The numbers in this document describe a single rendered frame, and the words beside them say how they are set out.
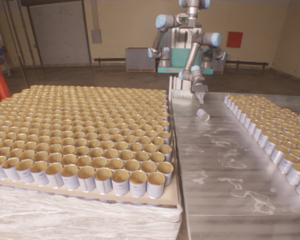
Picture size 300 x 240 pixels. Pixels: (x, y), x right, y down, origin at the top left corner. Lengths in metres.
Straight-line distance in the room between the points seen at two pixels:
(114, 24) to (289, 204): 9.67
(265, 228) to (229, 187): 0.19
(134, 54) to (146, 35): 1.91
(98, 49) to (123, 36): 1.61
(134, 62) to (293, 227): 7.74
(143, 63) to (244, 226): 7.62
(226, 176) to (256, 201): 0.16
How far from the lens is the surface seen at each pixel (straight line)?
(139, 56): 7.91
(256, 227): 0.74
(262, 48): 11.08
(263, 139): 1.12
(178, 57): 2.12
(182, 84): 2.28
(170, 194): 0.69
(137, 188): 0.64
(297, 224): 0.84
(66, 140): 0.91
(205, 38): 1.63
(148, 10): 9.57
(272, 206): 0.83
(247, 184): 0.86
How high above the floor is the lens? 1.66
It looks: 29 degrees down
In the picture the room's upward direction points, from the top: straight up
